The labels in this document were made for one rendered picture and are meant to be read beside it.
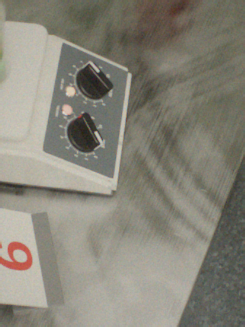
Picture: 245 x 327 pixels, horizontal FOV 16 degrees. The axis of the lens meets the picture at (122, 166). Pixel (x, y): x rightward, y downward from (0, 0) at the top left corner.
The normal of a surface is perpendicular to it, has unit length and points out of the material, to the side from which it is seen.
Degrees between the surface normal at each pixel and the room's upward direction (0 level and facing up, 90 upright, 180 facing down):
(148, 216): 0
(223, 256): 0
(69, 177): 90
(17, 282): 40
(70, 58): 30
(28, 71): 0
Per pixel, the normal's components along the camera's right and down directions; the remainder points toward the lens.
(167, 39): 0.04, -0.47
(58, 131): 0.53, -0.35
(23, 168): -0.11, 0.87
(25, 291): 0.66, -0.47
